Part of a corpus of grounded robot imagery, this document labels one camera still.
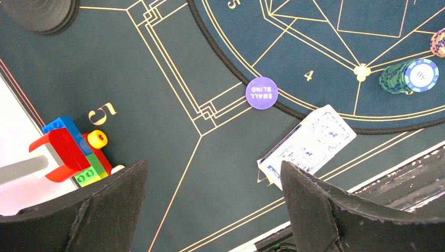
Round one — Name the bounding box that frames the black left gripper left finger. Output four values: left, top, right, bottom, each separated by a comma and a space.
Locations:
1, 160, 149, 251

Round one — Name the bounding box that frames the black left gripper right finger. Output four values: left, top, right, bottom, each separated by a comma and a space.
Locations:
280, 161, 444, 251

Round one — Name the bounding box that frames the purple small blind button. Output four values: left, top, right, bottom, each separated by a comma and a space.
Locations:
245, 77, 279, 110

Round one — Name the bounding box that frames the green poker chip stack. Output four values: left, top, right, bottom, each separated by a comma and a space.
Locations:
379, 59, 439, 94

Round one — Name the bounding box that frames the colourful toy brick car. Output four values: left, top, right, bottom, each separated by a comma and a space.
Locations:
28, 117, 124, 187

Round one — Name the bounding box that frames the blue playing card box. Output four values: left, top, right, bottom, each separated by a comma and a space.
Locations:
257, 104, 357, 190

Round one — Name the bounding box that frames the dark green poker mat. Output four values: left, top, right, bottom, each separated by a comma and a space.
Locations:
0, 0, 445, 252

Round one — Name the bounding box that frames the round dark poker mat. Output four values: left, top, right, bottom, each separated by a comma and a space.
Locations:
188, 1, 444, 134

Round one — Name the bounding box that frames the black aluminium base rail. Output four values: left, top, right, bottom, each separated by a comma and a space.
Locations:
233, 146, 444, 251

